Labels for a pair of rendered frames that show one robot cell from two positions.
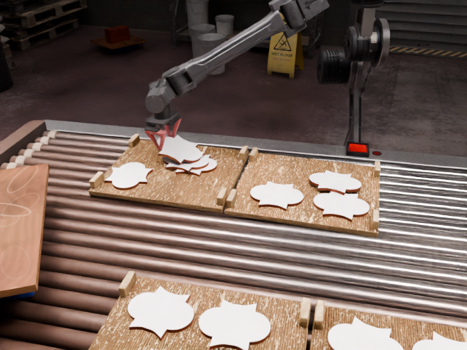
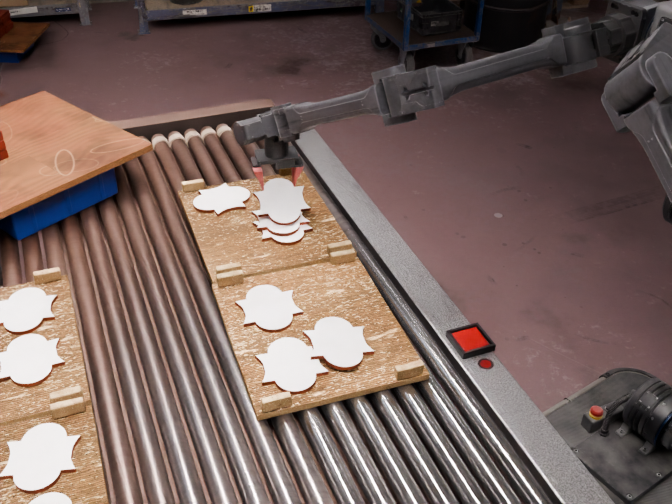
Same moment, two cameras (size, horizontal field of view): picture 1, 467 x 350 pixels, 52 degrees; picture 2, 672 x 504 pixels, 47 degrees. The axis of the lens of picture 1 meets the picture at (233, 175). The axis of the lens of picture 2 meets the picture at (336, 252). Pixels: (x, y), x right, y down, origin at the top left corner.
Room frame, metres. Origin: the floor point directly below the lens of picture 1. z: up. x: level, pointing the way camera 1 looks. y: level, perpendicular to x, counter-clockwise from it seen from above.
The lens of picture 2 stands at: (0.52, -1.25, 2.03)
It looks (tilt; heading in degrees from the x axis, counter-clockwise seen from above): 36 degrees down; 55
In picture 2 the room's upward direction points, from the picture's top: 1 degrees clockwise
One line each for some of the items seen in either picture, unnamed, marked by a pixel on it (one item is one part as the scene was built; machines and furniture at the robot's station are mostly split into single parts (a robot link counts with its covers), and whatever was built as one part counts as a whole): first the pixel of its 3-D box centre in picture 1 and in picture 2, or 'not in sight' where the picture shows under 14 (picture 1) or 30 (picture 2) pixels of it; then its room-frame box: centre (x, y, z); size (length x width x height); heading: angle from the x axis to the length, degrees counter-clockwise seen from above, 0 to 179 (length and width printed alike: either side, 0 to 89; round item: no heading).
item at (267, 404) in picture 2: (375, 219); (276, 401); (1.02, -0.37, 0.95); 0.06 x 0.02 x 0.03; 164
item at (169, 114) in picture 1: (161, 110); (276, 146); (1.38, 0.22, 1.11); 0.10 x 0.07 x 0.07; 158
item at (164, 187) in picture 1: (174, 171); (262, 222); (1.31, 0.19, 0.93); 0.41 x 0.35 x 0.02; 75
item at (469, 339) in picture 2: (357, 149); (470, 341); (1.45, -0.43, 0.92); 0.06 x 0.06 x 0.01; 77
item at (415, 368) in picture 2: (377, 169); (409, 370); (1.27, -0.44, 0.95); 0.06 x 0.02 x 0.03; 164
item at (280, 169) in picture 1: (307, 189); (313, 328); (1.20, -0.22, 0.93); 0.41 x 0.35 x 0.02; 74
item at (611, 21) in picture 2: not in sight; (611, 35); (1.89, -0.29, 1.45); 0.09 x 0.08 x 0.12; 90
